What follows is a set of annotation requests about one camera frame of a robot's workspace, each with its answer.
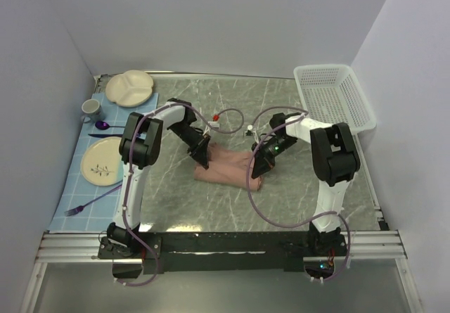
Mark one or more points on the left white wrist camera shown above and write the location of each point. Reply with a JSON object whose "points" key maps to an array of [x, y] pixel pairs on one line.
{"points": [[213, 125]]}

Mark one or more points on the pink printed t shirt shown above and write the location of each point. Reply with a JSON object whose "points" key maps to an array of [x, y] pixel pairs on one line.
{"points": [[227, 167]]}

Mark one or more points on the purple spoon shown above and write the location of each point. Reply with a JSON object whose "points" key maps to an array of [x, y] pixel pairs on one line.
{"points": [[101, 125]]}

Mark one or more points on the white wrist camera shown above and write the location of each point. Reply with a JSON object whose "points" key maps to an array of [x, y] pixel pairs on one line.
{"points": [[252, 131], [213, 125]]}

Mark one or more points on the blue grid placemat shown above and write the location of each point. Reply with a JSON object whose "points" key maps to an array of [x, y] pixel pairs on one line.
{"points": [[92, 188]]}

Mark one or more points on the purple fork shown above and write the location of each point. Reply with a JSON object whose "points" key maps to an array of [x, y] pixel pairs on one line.
{"points": [[76, 210]]}

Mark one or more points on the cream teal round plate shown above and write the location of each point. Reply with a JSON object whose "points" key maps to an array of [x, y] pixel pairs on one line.
{"points": [[101, 164]]}

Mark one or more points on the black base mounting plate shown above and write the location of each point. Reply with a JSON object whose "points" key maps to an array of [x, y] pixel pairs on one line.
{"points": [[221, 251]]}

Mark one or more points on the white plastic basket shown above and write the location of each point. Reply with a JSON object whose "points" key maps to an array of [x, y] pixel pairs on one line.
{"points": [[332, 93]]}

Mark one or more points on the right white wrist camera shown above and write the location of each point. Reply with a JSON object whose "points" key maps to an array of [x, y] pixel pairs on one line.
{"points": [[252, 131]]}

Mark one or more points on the grey mug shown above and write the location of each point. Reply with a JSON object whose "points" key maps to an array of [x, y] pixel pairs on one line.
{"points": [[91, 110]]}

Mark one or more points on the aluminium frame rail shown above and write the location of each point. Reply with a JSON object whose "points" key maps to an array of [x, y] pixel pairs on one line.
{"points": [[371, 238]]}

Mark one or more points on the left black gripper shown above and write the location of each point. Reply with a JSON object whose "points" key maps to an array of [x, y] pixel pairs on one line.
{"points": [[200, 154]]}

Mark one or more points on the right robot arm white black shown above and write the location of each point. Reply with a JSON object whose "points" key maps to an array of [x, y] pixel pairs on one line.
{"points": [[335, 161]]}

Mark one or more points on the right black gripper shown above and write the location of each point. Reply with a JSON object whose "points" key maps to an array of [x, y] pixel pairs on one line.
{"points": [[261, 166]]}

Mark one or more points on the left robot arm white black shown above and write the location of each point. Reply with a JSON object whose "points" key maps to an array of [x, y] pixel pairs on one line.
{"points": [[140, 149]]}

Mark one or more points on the cream divided plate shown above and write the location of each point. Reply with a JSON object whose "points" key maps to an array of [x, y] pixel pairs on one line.
{"points": [[130, 89]]}

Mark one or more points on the purple knife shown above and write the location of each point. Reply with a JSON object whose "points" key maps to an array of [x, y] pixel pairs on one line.
{"points": [[102, 136]]}

